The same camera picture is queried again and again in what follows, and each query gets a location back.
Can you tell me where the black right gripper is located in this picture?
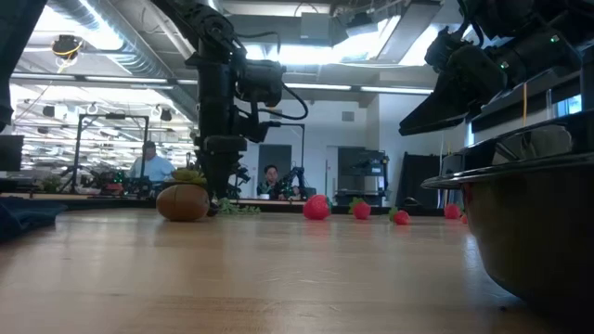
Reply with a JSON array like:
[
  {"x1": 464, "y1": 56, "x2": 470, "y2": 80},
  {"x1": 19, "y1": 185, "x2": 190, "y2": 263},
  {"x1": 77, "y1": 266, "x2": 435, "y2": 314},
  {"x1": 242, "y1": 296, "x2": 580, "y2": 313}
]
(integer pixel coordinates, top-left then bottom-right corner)
[{"x1": 398, "y1": 44, "x2": 510, "y2": 136}]

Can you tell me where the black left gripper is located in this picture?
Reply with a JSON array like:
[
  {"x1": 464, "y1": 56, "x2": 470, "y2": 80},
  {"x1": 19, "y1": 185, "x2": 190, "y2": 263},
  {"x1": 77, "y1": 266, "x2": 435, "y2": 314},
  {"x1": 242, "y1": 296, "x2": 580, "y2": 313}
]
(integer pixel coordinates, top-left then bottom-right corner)
[{"x1": 193, "y1": 134, "x2": 250, "y2": 201}]

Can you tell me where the brown kiwi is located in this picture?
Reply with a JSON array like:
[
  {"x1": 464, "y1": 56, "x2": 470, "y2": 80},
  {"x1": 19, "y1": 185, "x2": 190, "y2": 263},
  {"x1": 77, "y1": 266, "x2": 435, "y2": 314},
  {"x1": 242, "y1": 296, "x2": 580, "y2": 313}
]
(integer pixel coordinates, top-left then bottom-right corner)
[{"x1": 156, "y1": 184, "x2": 211, "y2": 223}]

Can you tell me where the yellow green leafy plant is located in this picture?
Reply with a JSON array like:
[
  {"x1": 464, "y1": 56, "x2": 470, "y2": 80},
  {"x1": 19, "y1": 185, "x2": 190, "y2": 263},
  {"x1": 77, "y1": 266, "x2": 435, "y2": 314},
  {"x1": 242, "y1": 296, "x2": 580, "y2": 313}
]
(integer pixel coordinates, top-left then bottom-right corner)
[{"x1": 173, "y1": 167, "x2": 209, "y2": 186}]

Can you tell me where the person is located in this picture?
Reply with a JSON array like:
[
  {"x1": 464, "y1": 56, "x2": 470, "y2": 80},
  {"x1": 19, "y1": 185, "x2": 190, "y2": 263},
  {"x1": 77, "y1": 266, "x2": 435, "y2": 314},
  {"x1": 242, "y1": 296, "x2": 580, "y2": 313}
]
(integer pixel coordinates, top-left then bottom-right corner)
[
  {"x1": 256, "y1": 164, "x2": 289, "y2": 200},
  {"x1": 127, "y1": 141, "x2": 176, "y2": 183}
]

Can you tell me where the grey door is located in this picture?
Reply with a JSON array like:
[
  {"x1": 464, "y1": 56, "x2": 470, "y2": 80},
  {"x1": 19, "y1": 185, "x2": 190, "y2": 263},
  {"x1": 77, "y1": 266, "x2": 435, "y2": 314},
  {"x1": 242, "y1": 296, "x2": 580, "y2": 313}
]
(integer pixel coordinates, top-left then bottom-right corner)
[{"x1": 257, "y1": 144, "x2": 293, "y2": 199}]

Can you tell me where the background wooden work table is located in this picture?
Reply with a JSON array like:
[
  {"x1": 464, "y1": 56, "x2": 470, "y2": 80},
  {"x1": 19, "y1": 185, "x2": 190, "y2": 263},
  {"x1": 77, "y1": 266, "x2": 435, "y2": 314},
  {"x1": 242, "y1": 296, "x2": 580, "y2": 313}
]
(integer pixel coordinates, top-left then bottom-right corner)
[{"x1": 0, "y1": 191, "x2": 458, "y2": 217}]

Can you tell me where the large red strawberry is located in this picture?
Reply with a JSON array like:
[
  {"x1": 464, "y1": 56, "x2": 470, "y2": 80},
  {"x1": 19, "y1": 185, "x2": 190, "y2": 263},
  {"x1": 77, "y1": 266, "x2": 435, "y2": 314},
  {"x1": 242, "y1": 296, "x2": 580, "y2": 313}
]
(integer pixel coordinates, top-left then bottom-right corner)
[{"x1": 303, "y1": 193, "x2": 333, "y2": 222}]

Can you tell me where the dark grey machine cabinet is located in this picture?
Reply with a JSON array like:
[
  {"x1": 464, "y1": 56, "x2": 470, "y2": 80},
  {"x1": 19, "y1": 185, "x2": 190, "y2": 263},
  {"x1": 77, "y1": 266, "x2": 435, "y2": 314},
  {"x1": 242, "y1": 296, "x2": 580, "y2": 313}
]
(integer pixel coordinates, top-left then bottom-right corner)
[{"x1": 337, "y1": 147, "x2": 391, "y2": 206}]

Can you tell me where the long ceiling light fixture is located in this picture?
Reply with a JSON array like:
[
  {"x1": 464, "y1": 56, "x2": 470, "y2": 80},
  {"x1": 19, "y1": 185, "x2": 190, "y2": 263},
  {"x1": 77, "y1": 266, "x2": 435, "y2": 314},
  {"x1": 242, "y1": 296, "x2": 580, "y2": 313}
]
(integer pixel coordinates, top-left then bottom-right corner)
[{"x1": 8, "y1": 72, "x2": 433, "y2": 96}]

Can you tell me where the dark metal bowl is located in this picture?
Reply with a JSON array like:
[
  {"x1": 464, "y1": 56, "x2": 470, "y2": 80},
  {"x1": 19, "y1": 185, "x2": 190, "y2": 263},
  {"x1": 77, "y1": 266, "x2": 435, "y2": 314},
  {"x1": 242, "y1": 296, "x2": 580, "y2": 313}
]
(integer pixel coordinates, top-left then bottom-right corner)
[{"x1": 420, "y1": 109, "x2": 594, "y2": 321}]

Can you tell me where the grey ceiling unit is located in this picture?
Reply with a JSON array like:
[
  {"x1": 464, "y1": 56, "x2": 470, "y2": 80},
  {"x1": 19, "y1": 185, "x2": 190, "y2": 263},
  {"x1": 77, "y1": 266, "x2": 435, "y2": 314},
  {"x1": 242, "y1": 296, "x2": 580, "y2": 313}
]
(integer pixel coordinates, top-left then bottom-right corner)
[{"x1": 300, "y1": 12, "x2": 333, "y2": 43}]

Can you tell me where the small green plant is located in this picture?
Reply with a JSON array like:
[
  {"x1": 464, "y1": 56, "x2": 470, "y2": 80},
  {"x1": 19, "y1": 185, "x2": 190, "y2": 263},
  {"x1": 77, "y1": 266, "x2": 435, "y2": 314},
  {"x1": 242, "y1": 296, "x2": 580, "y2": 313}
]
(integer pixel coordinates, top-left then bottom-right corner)
[{"x1": 40, "y1": 174, "x2": 64, "y2": 194}]

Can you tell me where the dark blue cloth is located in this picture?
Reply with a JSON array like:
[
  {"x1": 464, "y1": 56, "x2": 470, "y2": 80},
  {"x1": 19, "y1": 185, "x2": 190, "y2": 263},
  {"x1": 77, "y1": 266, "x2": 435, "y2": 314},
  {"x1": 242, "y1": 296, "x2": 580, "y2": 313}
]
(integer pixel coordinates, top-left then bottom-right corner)
[{"x1": 0, "y1": 196, "x2": 69, "y2": 243}]

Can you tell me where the black round ceiling device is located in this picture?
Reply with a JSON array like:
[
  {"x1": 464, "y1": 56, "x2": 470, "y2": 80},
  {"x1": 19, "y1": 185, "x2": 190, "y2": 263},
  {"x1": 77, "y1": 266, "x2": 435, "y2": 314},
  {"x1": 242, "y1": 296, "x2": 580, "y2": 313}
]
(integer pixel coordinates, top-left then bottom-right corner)
[{"x1": 51, "y1": 34, "x2": 84, "y2": 59}]

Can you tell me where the black monitor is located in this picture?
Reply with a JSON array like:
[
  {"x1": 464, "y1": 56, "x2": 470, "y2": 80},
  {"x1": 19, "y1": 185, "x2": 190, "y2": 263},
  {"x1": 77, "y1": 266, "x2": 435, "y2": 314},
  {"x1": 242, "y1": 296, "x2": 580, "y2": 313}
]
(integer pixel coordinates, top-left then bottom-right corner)
[{"x1": 0, "y1": 135, "x2": 24, "y2": 173}]

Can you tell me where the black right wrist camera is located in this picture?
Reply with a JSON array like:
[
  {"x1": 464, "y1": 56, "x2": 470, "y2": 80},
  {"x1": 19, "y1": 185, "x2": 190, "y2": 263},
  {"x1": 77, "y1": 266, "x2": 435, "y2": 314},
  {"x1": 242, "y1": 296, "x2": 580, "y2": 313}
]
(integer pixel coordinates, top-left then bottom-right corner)
[{"x1": 424, "y1": 26, "x2": 468, "y2": 71}]

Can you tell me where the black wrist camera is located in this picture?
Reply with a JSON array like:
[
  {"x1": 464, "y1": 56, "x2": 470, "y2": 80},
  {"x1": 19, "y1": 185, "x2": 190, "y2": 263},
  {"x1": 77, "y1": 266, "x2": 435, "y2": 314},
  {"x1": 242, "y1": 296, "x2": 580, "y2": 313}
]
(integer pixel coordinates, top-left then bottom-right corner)
[
  {"x1": 239, "y1": 58, "x2": 285, "y2": 109},
  {"x1": 424, "y1": 26, "x2": 468, "y2": 71}
]

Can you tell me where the black metal frame rig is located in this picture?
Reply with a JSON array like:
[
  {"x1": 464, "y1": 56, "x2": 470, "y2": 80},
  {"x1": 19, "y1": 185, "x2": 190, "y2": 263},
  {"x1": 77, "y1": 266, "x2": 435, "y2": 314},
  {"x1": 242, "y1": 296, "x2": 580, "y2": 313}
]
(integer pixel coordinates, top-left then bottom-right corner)
[
  {"x1": 266, "y1": 121, "x2": 306, "y2": 200},
  {"x1": 73, "y1": 113, "x2": 150, "y2": 196}
]

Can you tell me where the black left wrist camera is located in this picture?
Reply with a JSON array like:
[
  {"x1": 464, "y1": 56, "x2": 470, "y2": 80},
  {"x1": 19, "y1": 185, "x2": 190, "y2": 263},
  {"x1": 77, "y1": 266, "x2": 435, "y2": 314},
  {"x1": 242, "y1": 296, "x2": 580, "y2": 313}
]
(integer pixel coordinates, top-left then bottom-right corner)
[{"x1": 239, "y1": 58, "x2": 285, "y2": 109}]

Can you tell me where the black left camera cable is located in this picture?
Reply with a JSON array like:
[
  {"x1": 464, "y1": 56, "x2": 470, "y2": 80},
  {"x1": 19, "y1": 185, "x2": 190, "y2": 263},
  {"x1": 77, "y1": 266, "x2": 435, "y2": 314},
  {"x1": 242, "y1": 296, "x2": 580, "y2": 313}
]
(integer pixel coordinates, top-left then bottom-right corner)
[{"x1": 234, "y1": 30, "x2": 310, "y2": 122}]

